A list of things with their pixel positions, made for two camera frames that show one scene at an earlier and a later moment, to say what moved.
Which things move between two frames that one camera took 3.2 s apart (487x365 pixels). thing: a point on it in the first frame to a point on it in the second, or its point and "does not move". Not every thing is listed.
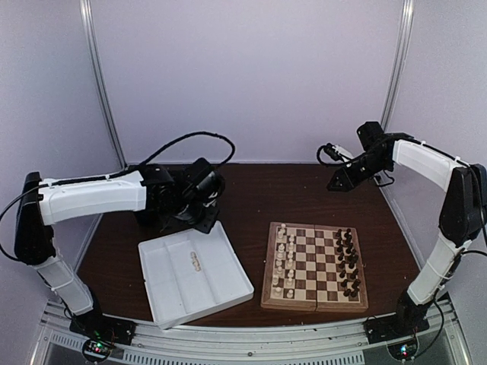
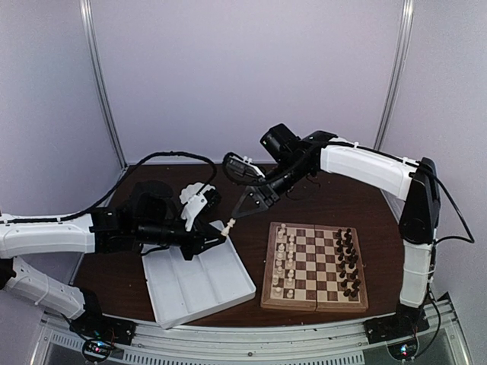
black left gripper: x=207 y=224 to x=199 y=236
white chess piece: x=278 y=294 does not move
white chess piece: x=281 y=232 does not move
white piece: x=281 y=249 does not move
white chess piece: x=279 y=272 does not move
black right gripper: x=348 y=182 to x=253 y=192
